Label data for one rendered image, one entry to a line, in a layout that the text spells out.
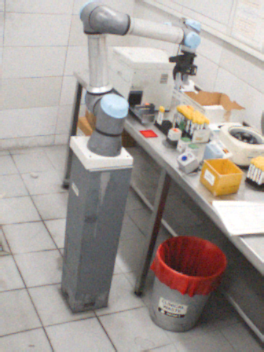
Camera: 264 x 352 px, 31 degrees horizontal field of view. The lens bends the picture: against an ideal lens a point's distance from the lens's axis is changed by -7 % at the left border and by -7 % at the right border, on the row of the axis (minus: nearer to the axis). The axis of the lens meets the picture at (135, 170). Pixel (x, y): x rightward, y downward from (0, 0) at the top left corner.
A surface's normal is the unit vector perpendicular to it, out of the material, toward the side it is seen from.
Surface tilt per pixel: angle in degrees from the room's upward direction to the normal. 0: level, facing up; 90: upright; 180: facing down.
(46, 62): 90
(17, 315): 0
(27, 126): 90
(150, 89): 90
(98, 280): 90
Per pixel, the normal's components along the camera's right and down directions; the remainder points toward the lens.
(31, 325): 0.16, -0.87
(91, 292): 0.44, 0.50
